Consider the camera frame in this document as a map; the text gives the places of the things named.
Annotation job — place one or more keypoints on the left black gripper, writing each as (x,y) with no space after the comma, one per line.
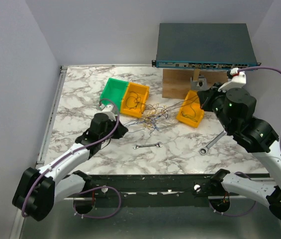
(121,131)

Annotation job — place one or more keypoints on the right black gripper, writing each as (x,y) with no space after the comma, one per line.
(206,96)

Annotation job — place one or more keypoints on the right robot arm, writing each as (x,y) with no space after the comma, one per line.
(258,138)

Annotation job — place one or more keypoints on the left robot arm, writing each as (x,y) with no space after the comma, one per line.
(39,189)

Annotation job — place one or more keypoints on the yellow bin right side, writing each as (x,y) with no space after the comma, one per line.
(190,112)

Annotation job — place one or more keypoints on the wooden board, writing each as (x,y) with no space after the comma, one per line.
(176,82)

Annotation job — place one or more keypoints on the yellow bin beside green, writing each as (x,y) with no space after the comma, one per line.
(134,101)

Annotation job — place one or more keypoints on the open-end silver wrench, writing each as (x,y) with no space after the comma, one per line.
(158,144)

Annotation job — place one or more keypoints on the green plastic bin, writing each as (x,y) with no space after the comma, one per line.
(114,91)

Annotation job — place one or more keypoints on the grey stand bracket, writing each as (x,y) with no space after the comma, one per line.
(198,82)

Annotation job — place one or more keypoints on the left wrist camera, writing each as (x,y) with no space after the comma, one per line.
(109,109)

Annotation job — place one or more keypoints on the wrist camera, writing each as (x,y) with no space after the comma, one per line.
(109,109)
(238,80)

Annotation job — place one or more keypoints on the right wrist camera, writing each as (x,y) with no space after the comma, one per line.
(238,80)

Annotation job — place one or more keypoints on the network switch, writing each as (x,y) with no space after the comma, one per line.
(205,46)

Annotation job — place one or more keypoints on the ratchet ring wrench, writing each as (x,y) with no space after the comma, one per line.
(204,150)

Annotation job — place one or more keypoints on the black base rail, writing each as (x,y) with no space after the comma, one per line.
(179,190)

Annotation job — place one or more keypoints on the aluminium frame rail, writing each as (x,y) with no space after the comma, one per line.
(40,159)

